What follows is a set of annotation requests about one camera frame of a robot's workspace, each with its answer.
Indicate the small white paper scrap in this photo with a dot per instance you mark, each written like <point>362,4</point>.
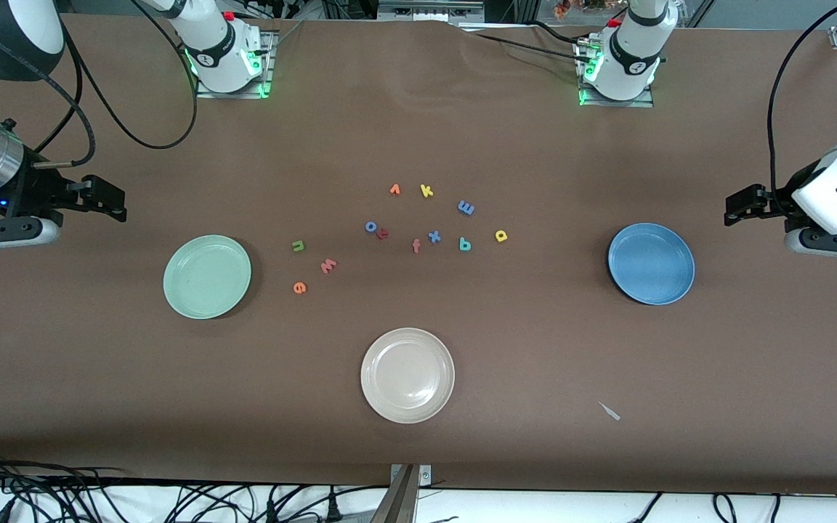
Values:
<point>611,412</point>

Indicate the brown table cover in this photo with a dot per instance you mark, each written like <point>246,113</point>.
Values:
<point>535,349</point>

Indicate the coral red foam letter m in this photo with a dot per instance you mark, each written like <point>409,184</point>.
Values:
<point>328,266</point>

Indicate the grey metal post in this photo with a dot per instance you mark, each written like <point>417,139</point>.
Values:
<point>397,505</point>

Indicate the blue foam letter m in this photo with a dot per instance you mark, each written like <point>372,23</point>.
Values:
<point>466,208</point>

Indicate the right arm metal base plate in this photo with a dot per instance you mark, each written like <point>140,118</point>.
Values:
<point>204,93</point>

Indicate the small silver bracket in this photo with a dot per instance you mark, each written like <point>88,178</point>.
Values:
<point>426,476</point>

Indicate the blue plate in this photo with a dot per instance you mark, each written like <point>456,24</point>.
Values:
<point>651,265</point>

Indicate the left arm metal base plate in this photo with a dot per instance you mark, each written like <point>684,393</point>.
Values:
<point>644,104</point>

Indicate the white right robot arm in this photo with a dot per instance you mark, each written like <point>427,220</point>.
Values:
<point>222,54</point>

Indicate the grey metal frame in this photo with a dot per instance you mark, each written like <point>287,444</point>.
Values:
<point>426,11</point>

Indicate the beige plate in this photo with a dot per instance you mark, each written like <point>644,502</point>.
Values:
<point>407,376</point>

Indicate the green plate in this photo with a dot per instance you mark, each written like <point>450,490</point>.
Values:
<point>206,280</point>

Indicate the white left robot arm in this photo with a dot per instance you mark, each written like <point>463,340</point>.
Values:
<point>629,62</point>

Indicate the orange background object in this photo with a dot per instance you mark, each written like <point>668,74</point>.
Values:
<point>561,9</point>

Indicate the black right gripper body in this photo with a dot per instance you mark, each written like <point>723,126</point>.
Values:
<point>35,192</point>

